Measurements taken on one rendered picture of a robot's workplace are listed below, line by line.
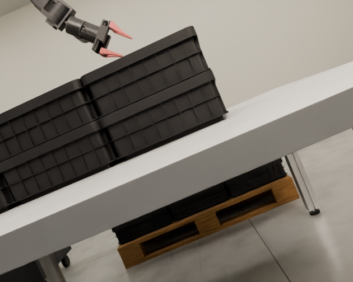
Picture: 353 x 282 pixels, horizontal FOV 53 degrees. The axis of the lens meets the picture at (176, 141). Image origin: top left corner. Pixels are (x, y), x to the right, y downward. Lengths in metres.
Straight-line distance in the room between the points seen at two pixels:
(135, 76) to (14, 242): 0.54
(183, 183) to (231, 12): 4.27
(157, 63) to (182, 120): 0.15
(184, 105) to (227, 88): 3.59
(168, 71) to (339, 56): 4.07
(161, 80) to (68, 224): 0.52
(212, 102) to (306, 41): 3.92
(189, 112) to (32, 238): 0.52
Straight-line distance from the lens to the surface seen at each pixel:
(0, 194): 1.03
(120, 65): 0.86
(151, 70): 0.86
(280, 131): 0.39
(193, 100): 0.84
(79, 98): 0.90
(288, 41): 4.65
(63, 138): 0.91
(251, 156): 0.38
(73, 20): 1.21
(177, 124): 0.85
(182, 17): 4.55
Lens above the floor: 0.74
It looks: 3 degrees down
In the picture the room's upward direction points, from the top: 23 degrees counter-clockwise
